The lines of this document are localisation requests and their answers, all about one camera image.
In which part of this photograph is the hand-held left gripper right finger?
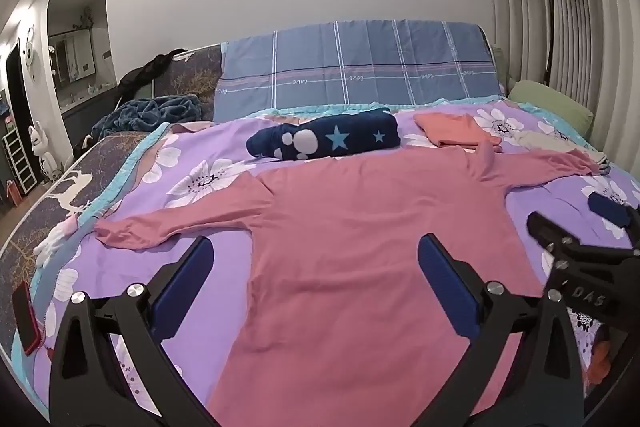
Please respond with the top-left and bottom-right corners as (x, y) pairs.
(415, 233), (586, 427)

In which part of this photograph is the navy star-print fleece garment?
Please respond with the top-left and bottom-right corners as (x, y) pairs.
(246, 108), (401, 162)

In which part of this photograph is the cream pleated curtain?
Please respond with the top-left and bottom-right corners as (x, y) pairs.
(475, 0), (640, 188)

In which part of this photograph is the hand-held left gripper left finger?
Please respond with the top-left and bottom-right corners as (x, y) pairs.
(48, 235), (221, 427)

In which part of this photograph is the pink long-sleeve shirt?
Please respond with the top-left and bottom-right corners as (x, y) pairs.
(94, 142), (601, 427)

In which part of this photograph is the person's right hand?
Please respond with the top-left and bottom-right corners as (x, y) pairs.
(586, 327), (612, 385)

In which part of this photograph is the white wall clock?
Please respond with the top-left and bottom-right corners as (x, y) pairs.
(22, 27), (38, 78)

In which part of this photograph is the white bear figurine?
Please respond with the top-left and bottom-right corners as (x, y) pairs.
(27, 122), (56, 188)

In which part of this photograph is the folded beige garment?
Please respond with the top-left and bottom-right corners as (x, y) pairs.
(500, 129), (611, 175)

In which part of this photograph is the pale pink small garment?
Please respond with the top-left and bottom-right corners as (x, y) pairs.
(34, 214), (81, 268)

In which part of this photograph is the teal fleece blanket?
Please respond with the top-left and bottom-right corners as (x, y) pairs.
(90, 93), (203, 138)

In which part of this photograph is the red smartphone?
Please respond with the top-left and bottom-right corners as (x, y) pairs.
(11, 281), (47, 355)

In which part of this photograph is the folded orange garment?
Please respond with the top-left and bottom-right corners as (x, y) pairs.
(414, 112), (503, 154)

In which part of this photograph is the dark vanity cabinet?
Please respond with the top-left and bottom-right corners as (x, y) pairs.
(59, 87), (123, 148)

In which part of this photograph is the dark jacket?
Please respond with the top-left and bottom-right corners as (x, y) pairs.
(117, 48), (193, 100)

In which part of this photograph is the green pillow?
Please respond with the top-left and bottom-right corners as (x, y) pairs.
(492, 44), (511, 95)
(507, 79), (596, 140)

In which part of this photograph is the brown patterned mattress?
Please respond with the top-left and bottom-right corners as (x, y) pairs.
(0, 44), (223, 353)

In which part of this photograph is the blue plaid headboard cover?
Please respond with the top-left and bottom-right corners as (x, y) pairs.
(212, 21), (507, 124)

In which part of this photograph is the white storage rack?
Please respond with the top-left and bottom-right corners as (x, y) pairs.
(2, 127), (36, 192)

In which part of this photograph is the wall mirror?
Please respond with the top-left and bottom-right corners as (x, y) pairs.
(47, 29), (98, 85)

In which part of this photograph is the purple floral bedsheet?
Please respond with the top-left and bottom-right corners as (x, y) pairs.
(30, 104), (640, 427)

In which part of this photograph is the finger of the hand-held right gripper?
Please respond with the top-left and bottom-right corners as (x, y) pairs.
(526, 211), (586, 270)
(587, 191), (640, 240)

